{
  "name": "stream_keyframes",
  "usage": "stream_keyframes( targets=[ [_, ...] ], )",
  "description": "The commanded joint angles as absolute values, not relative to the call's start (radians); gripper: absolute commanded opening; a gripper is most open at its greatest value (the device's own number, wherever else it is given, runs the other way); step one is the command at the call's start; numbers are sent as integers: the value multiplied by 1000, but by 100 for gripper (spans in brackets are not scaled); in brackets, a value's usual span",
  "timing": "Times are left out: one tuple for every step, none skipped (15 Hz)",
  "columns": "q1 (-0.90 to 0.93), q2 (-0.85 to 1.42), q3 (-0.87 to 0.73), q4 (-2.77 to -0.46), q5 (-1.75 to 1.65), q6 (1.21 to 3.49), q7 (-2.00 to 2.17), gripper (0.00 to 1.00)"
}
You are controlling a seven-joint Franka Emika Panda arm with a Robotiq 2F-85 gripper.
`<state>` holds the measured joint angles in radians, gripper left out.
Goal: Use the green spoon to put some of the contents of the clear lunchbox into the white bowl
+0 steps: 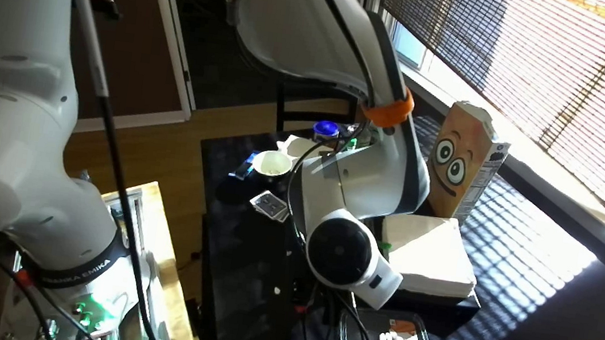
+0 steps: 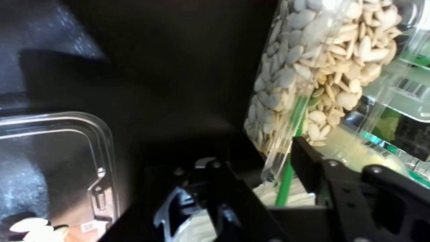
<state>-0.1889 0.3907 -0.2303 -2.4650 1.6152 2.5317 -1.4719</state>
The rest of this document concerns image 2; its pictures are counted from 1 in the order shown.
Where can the clear plastic lid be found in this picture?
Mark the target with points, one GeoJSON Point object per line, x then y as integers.
{"type": "Point", "coordinates": [67, 168]}

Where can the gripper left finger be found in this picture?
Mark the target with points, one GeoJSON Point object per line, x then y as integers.
{"type": "Point", "coordinates": [228, 198]}

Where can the heap of pumpkin seeds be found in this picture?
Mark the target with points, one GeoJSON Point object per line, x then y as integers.
{"type": "Point", "coordinates": [322, 67]}

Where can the clear plastic lunchbox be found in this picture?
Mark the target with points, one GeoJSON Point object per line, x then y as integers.
{"type": "Point", "coordinates": [285, 67]}

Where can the green and white packet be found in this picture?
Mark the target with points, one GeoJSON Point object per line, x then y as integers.
{"type": "Point", "coordinates": [356, 153]}

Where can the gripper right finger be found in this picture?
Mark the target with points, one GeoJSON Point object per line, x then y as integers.
{"type": "Point", "coordinates": [349, 201]}

